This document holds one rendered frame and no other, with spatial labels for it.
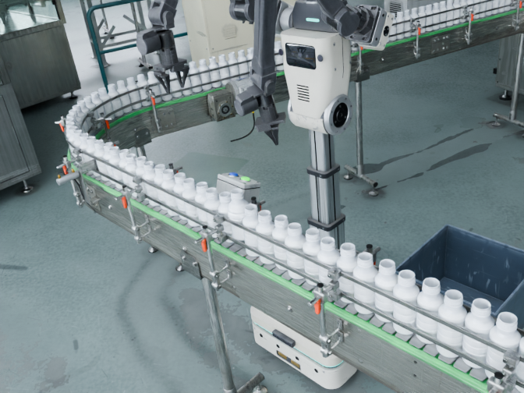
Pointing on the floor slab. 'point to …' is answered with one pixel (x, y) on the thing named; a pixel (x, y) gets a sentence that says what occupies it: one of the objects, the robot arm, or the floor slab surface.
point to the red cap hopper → (111, 29)
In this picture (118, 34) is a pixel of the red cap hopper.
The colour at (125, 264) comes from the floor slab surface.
